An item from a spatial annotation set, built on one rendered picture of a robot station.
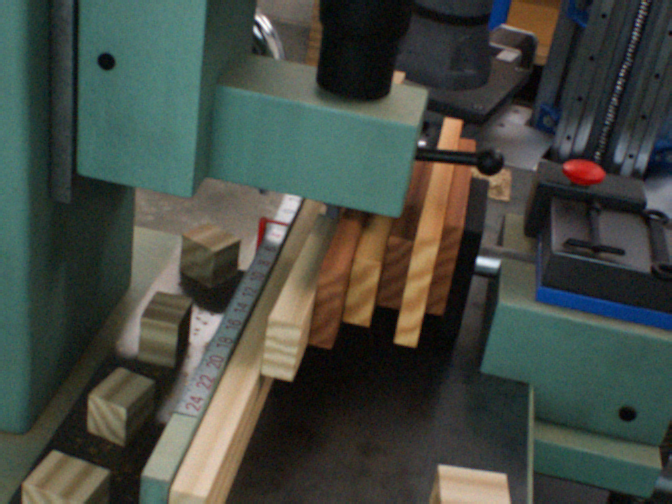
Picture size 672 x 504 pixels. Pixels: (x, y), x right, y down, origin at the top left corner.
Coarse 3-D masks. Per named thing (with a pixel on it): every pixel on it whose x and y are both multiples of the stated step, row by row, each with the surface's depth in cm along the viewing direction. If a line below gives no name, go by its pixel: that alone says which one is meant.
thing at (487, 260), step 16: (480, 192) 76; (480, 208) 74; (464, 224) 71; (480, 224) 72; (464, 240) 71; (480, 240) 71; (464, 256) 72; (480, 256) 75; (496, 256) 75; (512, 256) 75; (528, 256) 76; (464, 272) 72; (480, 272) 76; (496, 272) 75; (464, 288) 73; (448, 304) 74; (464, 304) 74; (448, 320) 74; (448, 336) 75
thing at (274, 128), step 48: (240, 96) 67; (288, 96) 67; (336, 96) 68; (384, 96) 69; (240, 144) 69; (288, 144) 68; (336, 144) 68; (384, 144) 67; (288, 192) 70; (336, 192) 69; (384, 192) 69
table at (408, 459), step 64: (512, 192) 99; (384, 320) 77; (320, 384) 69; (384, 384) 70; (448, 384) 71; (512, 384) 72; (256, 448) 63; (320, 448) 64; (384, 448) 65; (448, 448) 65; (512, 448) 66; (576, 448) 72; (640, 448) 73
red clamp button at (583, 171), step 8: (576, 160) 76; (584, 160) 76; (568, 168) 75; (576, 168) 75; (584, 168) 75; (592, 168) 75; (600, 168) 76; (568, 176) 75; (576, 176) 74; (584, 176) 74; (592, 176) 74; (600, 176) 75; (584, 184) 75
